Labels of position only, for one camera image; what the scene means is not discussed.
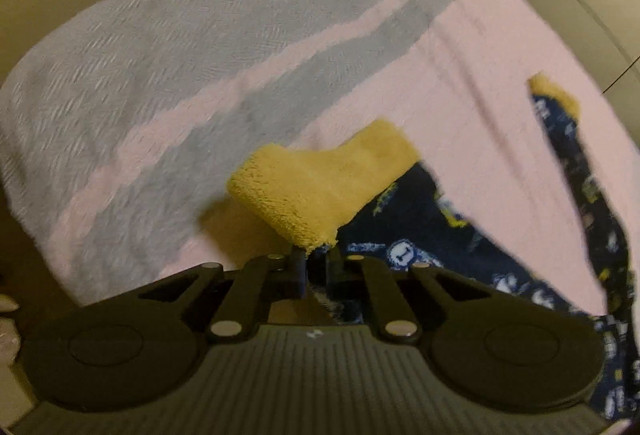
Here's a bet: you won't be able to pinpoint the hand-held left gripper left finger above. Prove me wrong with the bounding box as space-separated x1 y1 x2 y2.
137 249 308 344

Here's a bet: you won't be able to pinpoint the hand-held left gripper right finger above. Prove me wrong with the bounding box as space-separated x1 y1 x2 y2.
324 247 493 345

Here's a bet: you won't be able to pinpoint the navy printed fleece pants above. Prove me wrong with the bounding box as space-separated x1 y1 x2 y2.
227 72 640 423

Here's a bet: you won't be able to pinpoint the pink grey striped bed cover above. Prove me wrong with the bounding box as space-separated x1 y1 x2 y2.
0 0 640 316

